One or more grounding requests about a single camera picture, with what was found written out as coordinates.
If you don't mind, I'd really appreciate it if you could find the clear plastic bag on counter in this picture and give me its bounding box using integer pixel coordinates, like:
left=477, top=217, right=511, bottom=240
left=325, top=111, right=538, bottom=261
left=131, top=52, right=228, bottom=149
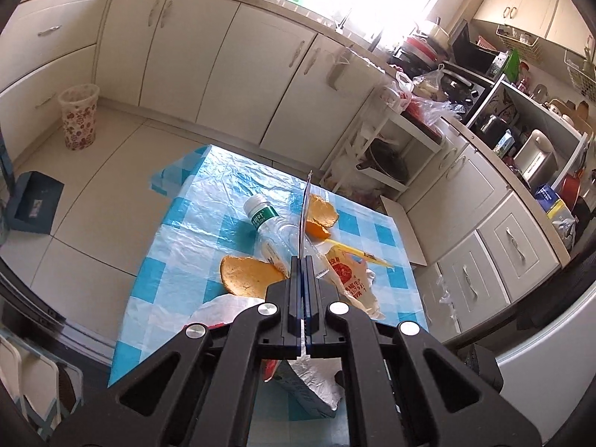
left=396, top=64, right=465, bottom=126

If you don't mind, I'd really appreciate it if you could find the yellow snack wrapper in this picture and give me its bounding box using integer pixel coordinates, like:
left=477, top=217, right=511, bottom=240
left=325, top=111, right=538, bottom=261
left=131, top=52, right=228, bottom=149
left=325, top=238, right=394, bottom=269

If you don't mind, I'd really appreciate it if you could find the floral patterned waste basket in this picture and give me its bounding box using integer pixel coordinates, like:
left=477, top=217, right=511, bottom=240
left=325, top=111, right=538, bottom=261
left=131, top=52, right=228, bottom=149
left=58, top=84, right=100, bottom=150

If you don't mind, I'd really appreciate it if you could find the white kitchen counter shelf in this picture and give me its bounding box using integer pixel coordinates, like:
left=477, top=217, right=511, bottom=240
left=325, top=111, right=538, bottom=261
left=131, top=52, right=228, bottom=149
left=465, top=73, right=590, bottom=224

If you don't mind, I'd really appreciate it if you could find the white paper towel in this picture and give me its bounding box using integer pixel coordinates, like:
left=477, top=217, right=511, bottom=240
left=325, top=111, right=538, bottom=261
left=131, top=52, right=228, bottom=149
left=185, top=294, right=264, bottom=328

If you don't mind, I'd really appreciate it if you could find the white red printed food bag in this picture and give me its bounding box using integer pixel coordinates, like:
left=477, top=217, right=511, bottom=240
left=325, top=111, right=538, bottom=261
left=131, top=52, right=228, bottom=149
left=325, top=245, right=385, bottom=320

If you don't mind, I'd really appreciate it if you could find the blue dustpan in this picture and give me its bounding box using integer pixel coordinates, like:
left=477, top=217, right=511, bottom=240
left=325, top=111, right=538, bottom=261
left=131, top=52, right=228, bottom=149
left=6, top=171, right=64, bottom=235

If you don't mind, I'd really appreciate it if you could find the black microwave oven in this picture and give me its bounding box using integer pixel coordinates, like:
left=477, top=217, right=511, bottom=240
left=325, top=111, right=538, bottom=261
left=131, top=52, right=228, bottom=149
left=451, top=20, right=499, bottom=75

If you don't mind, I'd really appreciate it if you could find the red saucepan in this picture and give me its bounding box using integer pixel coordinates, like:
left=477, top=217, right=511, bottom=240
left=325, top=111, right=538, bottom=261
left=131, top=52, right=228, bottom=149
left=559, top=172, right=581, bottom=211

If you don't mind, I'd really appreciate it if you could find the white refrigerator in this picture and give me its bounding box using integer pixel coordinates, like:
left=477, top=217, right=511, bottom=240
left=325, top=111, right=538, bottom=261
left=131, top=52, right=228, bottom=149
left=497, top=286, right=596, bottom=442

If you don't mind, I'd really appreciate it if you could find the blue silver foil wrapper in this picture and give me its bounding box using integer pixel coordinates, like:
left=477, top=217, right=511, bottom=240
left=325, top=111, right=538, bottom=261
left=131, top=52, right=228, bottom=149
left=273, top=181, right=342, bottom=419

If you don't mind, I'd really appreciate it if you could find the black frying pan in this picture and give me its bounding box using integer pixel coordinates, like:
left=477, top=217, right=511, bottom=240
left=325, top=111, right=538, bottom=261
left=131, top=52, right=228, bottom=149
left=356, top=138, right=409, bottom=184

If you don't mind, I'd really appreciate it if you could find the white electric kettle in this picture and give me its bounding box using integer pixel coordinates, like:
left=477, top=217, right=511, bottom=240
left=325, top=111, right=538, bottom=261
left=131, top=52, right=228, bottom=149
left=514, top=129, right=558, bottom=187

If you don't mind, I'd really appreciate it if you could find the small orange peel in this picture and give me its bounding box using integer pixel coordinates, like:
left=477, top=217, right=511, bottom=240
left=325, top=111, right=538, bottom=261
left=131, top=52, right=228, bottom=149
left=305, top=195, right=339, bottom=240

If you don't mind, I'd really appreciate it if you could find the clear plastic water bottle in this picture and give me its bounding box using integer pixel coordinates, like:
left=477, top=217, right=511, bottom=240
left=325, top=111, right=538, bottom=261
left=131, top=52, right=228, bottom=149
left=244, top=195, right=327, bottom=276

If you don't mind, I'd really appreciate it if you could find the large orange peel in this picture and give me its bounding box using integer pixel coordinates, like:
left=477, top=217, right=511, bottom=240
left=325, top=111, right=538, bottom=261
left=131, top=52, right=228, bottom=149
left=219, top=255, right=286, bottom=299

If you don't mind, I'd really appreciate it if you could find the small white wooden stool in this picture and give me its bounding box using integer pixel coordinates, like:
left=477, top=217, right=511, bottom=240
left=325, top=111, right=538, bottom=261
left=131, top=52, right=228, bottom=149
left=381, top=196, right=427, bottom=267

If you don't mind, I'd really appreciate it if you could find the white storage rack shelf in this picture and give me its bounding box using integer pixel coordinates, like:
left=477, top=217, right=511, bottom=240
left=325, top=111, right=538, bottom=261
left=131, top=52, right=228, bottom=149
left=321, top=82, right=447, bottom=197

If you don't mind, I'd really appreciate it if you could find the blue checkered plastic tablecloth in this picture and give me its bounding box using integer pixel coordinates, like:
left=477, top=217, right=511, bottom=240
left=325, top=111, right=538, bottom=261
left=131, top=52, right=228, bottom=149
left=110, top=145, right=426, bottom=383

